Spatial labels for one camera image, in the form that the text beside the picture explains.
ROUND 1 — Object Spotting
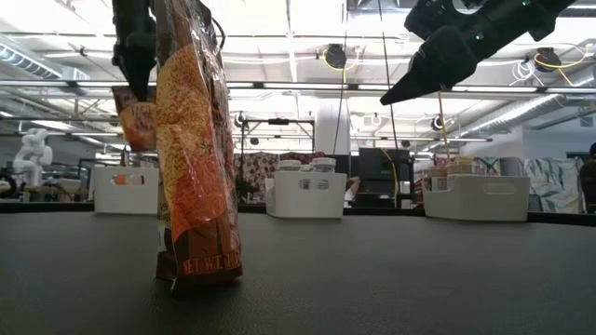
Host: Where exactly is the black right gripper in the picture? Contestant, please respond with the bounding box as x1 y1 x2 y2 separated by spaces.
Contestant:
380 0 541 104

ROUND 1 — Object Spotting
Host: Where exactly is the black frame stand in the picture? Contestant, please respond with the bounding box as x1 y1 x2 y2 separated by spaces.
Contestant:
236 117 317 208

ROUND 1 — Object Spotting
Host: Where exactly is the brown-lid spice jar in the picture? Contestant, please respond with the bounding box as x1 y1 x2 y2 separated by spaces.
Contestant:
427 166 450 193
446 156 477 178

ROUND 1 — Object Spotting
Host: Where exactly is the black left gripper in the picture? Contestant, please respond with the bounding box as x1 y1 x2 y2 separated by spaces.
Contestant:
111 0 157 101

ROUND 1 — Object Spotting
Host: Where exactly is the silver ventilation duct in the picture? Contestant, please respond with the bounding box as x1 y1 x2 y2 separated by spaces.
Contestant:
458 76 596 139
0 44 89 80

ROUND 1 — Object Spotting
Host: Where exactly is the person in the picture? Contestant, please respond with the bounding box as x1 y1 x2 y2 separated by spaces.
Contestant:
578 141 596 215
344 175 363 204

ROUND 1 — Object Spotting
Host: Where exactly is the black ceiling cable reel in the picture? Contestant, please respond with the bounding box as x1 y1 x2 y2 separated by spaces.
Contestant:
533 46 589 74
322 43 359 72

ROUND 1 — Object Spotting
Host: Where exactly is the orange brown spice pouch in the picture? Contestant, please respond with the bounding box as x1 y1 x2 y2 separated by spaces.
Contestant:
155 0 244 299
113 85 158 154

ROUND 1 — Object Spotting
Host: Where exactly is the black monitor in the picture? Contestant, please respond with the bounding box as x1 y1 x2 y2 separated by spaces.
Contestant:
357 147 414 209

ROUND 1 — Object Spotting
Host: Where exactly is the colourful patchwork quilt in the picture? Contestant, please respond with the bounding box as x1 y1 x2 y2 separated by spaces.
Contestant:
234 151 327 199

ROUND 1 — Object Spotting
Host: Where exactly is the white plastic storage bin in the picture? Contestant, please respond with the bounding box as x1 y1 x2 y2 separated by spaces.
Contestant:
264 170 349 221
421 173 533 222
91 166 161 216

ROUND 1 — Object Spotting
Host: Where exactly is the leaf pattern cloth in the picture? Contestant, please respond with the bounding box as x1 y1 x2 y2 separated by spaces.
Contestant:
474 155 584 215

